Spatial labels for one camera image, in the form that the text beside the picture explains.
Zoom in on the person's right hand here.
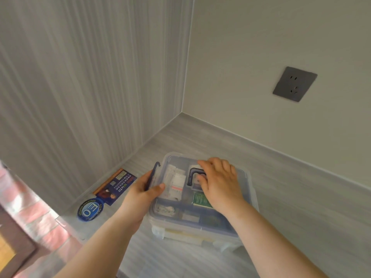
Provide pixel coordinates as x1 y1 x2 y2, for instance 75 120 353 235
197 157 247 219

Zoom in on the person's left hand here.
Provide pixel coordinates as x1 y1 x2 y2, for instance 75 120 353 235
121 171 166 231

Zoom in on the dark blue box handle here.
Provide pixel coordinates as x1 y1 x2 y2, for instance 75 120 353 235
187 167 207 187

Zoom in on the dark blue box latch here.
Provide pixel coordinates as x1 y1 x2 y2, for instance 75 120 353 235
145 162 161 191

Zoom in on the clear plastic storage box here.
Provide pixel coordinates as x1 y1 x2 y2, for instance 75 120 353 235
147 152 260 253

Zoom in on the person's left forearm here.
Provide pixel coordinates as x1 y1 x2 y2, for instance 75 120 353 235
54 211 140 278

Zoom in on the person's right forearm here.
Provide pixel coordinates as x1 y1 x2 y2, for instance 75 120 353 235
221 199 328 278

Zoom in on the green packet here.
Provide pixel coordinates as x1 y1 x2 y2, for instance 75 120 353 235
192 191 214 208

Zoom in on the white blister packet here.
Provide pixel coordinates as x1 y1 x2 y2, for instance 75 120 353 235
156 204 176 218

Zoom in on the white packet with red label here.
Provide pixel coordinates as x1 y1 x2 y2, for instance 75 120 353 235
166 164 186 201

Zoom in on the rectangular dark blue sticker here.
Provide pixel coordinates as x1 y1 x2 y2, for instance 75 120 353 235
93 168 138 206

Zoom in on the round blue sticker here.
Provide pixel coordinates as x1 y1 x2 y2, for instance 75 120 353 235
77 197 105 223

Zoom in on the pink checkered bedding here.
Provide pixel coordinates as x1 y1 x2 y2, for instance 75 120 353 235
0 160 84 278

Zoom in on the brown wooden furniture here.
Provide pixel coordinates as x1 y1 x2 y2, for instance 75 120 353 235
0 205 39 271

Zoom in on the grey wall socket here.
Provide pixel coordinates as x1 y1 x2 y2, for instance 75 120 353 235
272 66 318 102

